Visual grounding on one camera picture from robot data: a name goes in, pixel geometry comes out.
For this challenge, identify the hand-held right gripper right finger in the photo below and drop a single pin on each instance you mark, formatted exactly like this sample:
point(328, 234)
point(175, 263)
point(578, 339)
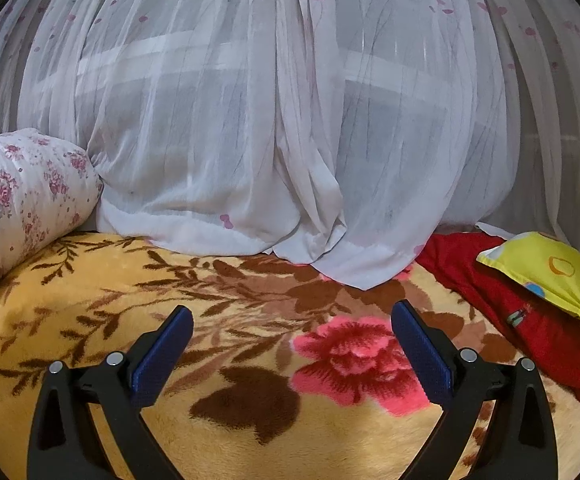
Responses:
point(422, 355)

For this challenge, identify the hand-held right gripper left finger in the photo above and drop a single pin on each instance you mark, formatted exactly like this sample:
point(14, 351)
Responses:
point(162, 360)

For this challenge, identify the pink floral white pillow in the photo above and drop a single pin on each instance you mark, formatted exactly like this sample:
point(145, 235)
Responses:
point(25, 195)

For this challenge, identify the yellow floral plush blanket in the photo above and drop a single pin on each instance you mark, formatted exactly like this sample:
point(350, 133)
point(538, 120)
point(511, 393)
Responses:
point(250, 310)

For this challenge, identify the red fleece blanket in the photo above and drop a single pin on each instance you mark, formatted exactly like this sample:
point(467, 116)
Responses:
point(535, 330)

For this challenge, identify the white paper sheet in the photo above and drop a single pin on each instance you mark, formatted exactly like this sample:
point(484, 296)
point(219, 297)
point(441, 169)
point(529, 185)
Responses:
point(497, 230)

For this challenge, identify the yellow circle print pillow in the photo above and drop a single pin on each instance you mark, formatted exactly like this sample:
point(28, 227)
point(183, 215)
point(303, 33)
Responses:
point(560, 270)

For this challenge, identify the sheer white dotted curtain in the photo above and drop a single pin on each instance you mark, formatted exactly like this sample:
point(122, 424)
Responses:
point(290, 110)

